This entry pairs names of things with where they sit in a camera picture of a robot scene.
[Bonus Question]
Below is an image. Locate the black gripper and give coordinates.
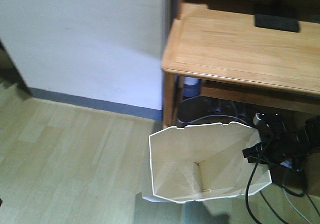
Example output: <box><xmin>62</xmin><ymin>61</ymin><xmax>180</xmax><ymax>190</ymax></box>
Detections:
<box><xmin>242</xmin><ymin>131</ymin><xmax>304</xmax><ymax>164</ymax></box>

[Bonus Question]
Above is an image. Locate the white plastic trash bin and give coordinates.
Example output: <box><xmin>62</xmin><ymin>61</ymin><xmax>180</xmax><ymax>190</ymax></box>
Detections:
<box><xmin>141</xmin><ymin>122</ymin><xmax>272</xmax><ymax>204</ymax></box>

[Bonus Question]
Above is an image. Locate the wooden desk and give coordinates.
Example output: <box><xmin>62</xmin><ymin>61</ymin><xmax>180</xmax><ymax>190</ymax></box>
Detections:
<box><xmin>161</xmin><ymin>0</ymin><xmax>320</xmax><ymax>127</ymax></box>

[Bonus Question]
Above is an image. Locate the black monitor stand base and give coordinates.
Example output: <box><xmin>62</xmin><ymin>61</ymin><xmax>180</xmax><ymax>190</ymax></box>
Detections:
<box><xmin>253</xmin><ymin>0</ymin><xmax>300</xmax><ymax>33</ymax></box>

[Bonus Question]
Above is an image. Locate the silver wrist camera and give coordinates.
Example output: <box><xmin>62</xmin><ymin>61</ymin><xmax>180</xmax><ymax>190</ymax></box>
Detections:
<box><xmin>252</xmin><ymin>112</ymin><xmax>287</xmax><ymax>134</ymax></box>

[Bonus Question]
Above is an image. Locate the grey cable under desk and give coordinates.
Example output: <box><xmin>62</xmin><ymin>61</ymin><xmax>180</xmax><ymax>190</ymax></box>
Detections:
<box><xmin>176</xmin><ymin>96</ymin><xmax>253</xmax><ymax>126</ymax></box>

